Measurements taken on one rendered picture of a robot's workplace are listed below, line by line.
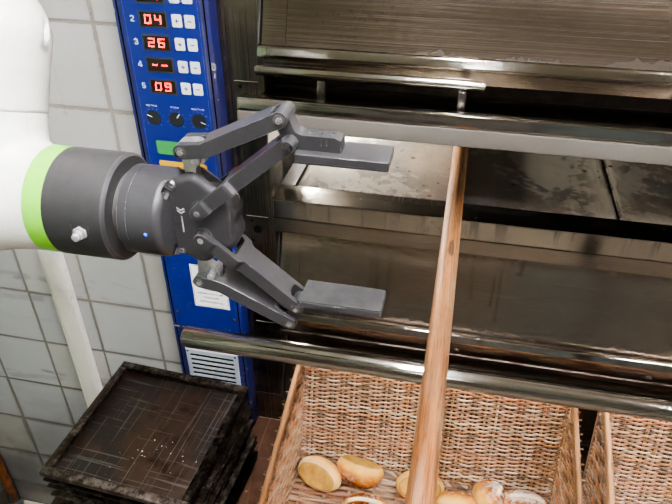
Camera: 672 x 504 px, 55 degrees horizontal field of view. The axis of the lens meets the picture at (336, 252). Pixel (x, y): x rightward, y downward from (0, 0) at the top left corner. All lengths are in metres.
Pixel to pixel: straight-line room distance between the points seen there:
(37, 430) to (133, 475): 0.79
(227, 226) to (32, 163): 0.16
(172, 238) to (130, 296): 0.92
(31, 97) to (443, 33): 0.60
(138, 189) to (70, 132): 0.78
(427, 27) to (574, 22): 0.20
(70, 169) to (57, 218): 0.04
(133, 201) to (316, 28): 0.57
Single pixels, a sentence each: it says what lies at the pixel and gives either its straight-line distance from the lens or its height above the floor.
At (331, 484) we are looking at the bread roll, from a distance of 1.40.
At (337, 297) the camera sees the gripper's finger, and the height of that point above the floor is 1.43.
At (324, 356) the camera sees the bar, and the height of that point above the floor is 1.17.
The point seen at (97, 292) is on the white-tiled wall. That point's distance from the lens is 1.50.
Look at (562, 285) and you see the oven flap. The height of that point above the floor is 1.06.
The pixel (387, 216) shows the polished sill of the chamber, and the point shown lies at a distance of 1.15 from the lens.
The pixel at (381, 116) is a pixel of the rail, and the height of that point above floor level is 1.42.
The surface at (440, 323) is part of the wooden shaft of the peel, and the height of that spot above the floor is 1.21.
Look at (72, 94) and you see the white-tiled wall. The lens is 1.26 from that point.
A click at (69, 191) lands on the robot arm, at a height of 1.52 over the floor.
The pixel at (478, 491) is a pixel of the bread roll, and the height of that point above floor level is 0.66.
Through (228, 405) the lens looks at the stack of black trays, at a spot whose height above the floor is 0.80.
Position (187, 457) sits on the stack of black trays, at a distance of 1.25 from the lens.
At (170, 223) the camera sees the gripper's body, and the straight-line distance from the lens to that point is 0.54.
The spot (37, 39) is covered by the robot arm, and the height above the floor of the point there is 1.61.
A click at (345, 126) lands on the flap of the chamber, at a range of 0.92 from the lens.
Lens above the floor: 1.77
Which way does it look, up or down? 35 degrees down
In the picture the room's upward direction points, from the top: straight up
